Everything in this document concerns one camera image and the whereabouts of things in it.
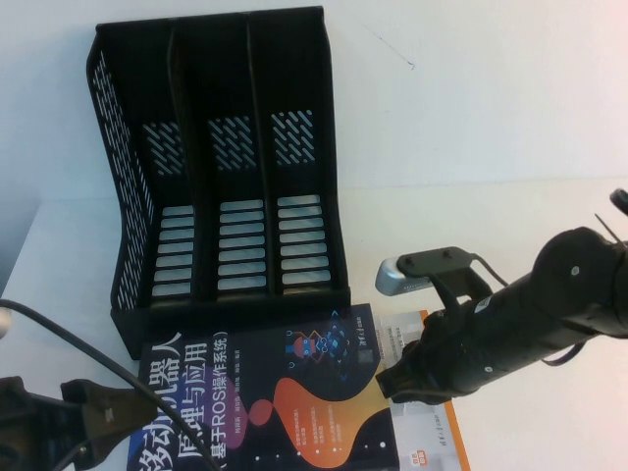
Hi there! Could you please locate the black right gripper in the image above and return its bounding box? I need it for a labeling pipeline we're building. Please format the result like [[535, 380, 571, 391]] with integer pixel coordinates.
[[375, 308, 492, 406]]

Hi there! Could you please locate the long black cable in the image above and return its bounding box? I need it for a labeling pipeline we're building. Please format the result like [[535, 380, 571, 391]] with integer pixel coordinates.
[[0, 299, 166, 411]]

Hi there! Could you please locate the black plastic book stand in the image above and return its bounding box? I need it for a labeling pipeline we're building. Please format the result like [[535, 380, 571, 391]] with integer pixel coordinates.
[[83, 5, 352, 362]]

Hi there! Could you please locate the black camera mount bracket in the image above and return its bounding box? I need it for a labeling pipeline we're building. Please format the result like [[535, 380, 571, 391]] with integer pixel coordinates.
[[395, 247, 495, 320]]

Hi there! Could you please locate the short thin black cable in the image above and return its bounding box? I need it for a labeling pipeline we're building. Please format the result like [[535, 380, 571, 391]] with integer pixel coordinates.
[[46, 439, 94, 471]]

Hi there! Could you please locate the white book with orange edge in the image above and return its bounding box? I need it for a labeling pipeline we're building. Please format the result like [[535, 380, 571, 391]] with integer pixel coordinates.
[[375, 308, 472, 471]]

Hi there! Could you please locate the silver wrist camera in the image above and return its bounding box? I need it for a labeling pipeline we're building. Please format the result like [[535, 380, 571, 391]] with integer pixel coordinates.
[[375, 257, 443, 298]]

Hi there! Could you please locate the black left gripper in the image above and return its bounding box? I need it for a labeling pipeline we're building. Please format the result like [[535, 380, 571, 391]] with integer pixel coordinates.
[[59, 379, 146, 465]]

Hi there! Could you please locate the black camera cable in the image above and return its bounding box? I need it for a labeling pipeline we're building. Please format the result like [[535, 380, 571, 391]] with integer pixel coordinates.
[[468, 251, 511, 289]]

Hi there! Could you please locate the dark blue robotics book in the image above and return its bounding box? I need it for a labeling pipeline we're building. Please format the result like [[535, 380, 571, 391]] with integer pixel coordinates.
[[125, 302, 403, 471]]

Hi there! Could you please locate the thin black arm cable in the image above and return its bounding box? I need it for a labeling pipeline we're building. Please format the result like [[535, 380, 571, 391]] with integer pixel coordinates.
[[542, 341, 585, 367]]

